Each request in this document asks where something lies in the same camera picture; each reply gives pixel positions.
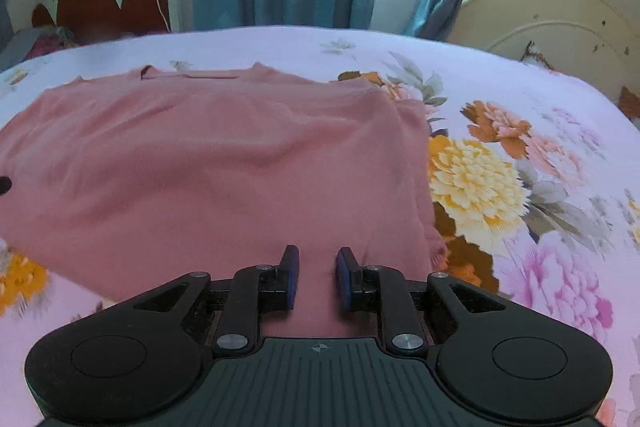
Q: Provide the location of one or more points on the cream round headboard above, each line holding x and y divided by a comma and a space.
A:
586, 39

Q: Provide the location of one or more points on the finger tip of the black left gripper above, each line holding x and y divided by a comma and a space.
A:
5, 184

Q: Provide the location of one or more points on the pink garment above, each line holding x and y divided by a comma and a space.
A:
123, 183

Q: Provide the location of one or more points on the pile of clothes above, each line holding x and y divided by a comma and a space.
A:
35, 42

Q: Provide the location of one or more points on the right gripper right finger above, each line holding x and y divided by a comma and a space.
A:
356, 285

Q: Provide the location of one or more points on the red heart-shaped headboard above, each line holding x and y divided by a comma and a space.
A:
114, 17

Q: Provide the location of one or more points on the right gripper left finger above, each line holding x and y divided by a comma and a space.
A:
277, 284

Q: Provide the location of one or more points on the floral pink bedsheet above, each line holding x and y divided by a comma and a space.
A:
533, 176

